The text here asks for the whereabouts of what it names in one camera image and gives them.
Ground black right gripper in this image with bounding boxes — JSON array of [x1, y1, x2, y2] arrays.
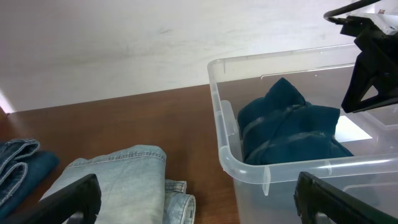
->
[[341, 16, 397, 113]]

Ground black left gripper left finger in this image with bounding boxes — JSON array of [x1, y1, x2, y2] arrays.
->
[[2, 174, 101, 224]]

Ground light blue folded jeans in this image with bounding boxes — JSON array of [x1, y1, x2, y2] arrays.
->
[[44, 145, 196, 224]]

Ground white label in bin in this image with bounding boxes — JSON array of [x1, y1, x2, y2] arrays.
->
[[335, 116, 372, 142]]

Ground dark blue folded jeans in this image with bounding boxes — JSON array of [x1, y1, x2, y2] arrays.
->
[[1, 139, 60, 219]]

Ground black right camera cable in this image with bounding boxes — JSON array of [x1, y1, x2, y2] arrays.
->
[[323, 0, 382, 25]]

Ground teal blue garment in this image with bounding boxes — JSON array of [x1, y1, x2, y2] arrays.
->
[[237, 78, 352, 166]]

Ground clear plastic storage bin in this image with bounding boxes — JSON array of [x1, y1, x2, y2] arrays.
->
[[208, 44, 397, 223]]

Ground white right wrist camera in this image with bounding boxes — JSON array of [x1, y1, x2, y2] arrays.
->
[[350, 0, 398, 35]]

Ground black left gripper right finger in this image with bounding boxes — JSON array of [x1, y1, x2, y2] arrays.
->
[[294, 172, 397, 224]]

